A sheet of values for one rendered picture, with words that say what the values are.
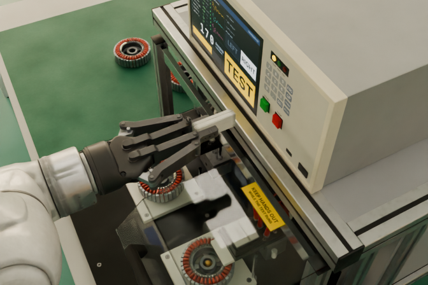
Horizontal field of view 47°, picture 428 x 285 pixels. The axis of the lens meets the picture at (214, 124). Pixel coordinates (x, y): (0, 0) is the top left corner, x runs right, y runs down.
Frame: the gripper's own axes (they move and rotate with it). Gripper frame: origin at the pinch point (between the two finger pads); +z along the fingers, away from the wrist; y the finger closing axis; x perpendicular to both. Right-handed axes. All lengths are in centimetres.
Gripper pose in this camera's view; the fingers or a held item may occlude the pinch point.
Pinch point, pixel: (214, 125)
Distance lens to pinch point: 78.0
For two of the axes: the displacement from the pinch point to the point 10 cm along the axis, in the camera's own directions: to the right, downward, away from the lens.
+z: 8.9, -3.5, 3.1
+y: 4.6, 6.6, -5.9
